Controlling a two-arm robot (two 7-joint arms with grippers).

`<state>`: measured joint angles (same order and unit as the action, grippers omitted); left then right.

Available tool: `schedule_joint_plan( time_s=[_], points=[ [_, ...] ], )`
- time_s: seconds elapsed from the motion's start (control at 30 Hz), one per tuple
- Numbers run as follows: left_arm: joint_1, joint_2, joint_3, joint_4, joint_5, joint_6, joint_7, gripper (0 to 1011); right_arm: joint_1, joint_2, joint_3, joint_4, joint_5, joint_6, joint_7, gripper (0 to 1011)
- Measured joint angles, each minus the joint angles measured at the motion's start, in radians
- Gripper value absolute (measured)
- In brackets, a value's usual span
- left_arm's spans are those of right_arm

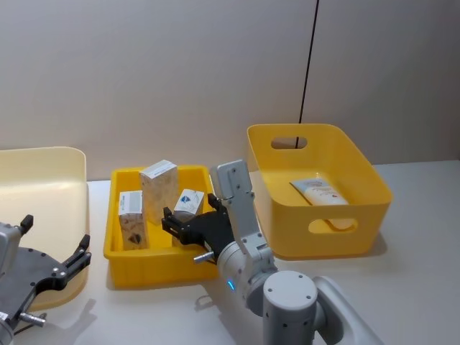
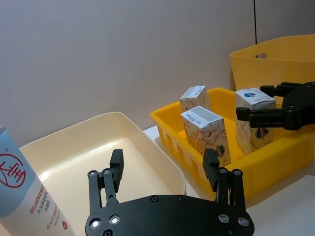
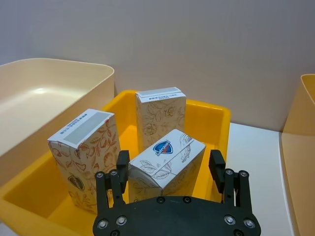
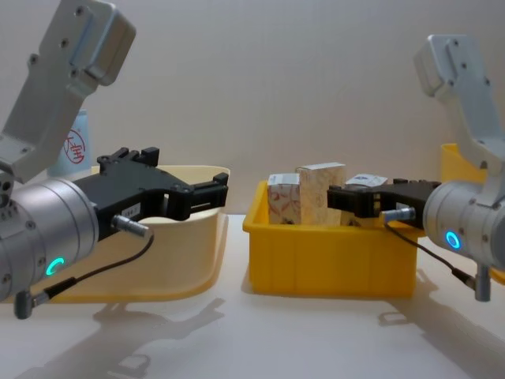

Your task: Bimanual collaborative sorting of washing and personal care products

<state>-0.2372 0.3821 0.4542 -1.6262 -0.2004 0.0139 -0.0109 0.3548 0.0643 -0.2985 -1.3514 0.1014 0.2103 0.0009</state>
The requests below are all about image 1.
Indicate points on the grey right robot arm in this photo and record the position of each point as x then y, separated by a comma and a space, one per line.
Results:
287, 298

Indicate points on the white carton with barcode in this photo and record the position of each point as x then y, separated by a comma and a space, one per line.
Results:
133, 223

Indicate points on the tall white patterned carton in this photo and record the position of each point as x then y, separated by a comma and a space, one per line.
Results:
160, 190

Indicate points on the shallow yellow plastic tray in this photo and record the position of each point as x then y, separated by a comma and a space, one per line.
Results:
143, 264

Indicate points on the small white carton blue print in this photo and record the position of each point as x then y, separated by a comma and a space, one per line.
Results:
188, 205

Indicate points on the cream lotion tube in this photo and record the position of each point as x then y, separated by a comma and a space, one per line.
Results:
321, 194

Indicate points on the deep yellow plastic basket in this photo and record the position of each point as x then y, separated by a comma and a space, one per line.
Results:
334, 240

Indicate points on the cream plastic bin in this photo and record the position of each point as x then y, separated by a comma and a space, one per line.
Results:
46, 187

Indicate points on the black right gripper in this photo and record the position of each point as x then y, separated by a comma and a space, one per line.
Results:
210, 231

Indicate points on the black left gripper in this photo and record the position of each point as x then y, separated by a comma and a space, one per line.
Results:
32, 273

